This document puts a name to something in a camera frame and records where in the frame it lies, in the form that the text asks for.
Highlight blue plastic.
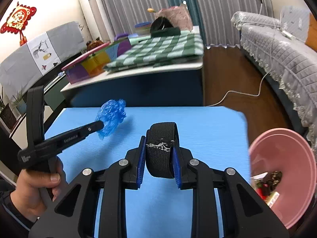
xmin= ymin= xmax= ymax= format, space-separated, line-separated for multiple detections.
xmin=95 ymin=99 xmax=126 ymax=140

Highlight black elastic band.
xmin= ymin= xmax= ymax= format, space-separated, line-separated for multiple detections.
xmin=146 ymin=122 xmax=179 ymax=179

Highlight trash inside bin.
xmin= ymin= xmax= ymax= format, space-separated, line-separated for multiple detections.
xmin=251 ymin=171 xmax=283 ymax=208

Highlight pink plastic trash bin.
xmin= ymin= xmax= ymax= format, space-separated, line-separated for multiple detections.
xmin=249 ymin=128 xmax=316 ymax=229

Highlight person's left hand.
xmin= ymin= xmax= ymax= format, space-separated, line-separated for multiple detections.
xmin=10 ymin=158 xmax=67 ymax=222

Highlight TV cabinet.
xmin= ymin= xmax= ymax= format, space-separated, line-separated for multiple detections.
xmin=7 ymin=72 xmax=69 ymax=149

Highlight small potted plant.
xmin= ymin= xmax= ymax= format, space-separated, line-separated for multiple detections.
xmin=13 ymin=89 xmax=27 ymax=115

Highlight potted green plant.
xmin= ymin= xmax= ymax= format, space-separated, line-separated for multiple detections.
xmin=0 ymin=86 xmax=17 ymax=131

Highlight covered television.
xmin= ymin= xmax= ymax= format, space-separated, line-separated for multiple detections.
xmin=1 ymin=22 xmax=85 ymax=101

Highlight colourful storage box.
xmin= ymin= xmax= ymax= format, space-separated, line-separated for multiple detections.
xmin=62 ymin=38 xmax=132 ymax=84

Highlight brown plush toy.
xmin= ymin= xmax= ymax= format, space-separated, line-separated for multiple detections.
xmin=86 ymin=37 xmax=104 ymax=52

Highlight red chinese knot decoration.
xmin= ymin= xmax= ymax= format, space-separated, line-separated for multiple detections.
xmin=1 ymin=2 xmax=36 ymax=46

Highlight white air conditioner tower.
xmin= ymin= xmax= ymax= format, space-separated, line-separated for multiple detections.
xmin=79 ymin=0 xmax=115 ymax=42

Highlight white coffee table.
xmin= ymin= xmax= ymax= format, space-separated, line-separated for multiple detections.
xmin=60 ymin=26 xmax=205 ymax=107

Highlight stacked coloured bowls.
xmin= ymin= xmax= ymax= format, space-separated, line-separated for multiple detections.
xmin=134 ymin=22 xmax=152 ymax=36

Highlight black hat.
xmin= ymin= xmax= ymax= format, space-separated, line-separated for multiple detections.
xmin=150 ymin=17 xmax=180 ymax=38

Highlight green checkered cloth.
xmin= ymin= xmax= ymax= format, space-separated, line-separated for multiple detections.
xmin=103 ymin=33 xmax=204 ymax=73

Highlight grey quilted sofa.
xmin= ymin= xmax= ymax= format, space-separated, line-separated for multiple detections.
xmin=231 ymin=6 xmax=316 ymax=152

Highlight pink lace basket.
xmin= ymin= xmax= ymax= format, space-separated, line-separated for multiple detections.
xmin=154 ymin=4 xmax=193 ymax=31

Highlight orange cushion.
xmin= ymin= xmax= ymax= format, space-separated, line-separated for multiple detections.
xmin=305 ymin=14 xmax=317 ymax=52

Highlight white power cable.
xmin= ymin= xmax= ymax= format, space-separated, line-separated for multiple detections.
xmin=206 ymin=69 xmax=272 ymax=107

